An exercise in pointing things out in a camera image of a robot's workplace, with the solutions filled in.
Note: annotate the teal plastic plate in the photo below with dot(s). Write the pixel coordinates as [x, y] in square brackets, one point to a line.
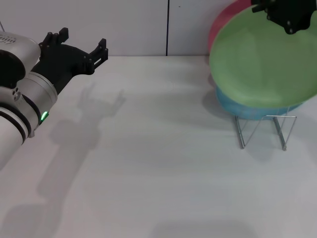
[237, 109]

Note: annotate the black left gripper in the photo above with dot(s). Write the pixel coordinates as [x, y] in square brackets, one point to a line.
[62, 62]

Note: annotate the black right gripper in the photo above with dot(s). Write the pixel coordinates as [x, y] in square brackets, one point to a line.
[289, 15]

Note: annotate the red plastic plate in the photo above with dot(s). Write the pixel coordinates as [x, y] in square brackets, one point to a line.
[218, 27]

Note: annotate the green plastic plate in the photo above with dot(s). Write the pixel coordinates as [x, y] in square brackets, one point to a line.
[257, 64]

